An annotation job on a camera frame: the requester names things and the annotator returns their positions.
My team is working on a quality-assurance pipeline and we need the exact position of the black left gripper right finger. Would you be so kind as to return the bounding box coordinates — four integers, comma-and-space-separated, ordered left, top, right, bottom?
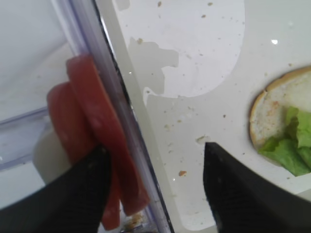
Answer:
203, 142, 311, 233

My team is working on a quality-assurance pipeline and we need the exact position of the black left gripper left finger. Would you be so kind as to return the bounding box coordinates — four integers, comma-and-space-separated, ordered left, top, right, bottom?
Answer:
0, 146, 112, 233

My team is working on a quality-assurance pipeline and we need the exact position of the white tomato stand block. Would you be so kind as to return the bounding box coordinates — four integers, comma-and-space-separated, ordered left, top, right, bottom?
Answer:
33, 122, 71, 184

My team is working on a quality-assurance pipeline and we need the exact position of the lettuce leaf on bun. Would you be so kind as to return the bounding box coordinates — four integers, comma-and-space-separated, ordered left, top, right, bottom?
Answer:
258, 107, 311, 176

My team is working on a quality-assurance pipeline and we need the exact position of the left upper clear crossbar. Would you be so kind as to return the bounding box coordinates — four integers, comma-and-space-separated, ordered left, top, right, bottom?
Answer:
0, 107, 52, 171

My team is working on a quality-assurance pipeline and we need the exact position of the bottom bun slice on tray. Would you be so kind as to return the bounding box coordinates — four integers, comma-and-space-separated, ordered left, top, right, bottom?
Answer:
249, 67, 311, 151

